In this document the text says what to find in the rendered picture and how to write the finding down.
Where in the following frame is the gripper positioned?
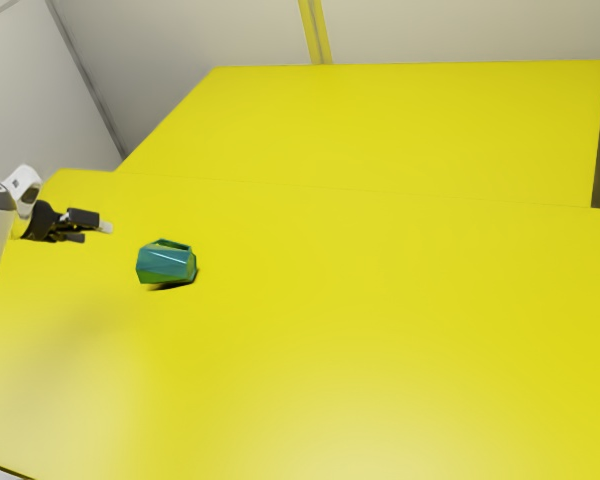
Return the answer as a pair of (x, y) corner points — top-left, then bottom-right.
(20, 199), (115, 245)

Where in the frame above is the teal faceted mug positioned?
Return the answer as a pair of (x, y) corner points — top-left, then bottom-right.
(134, 238), (199, 286)

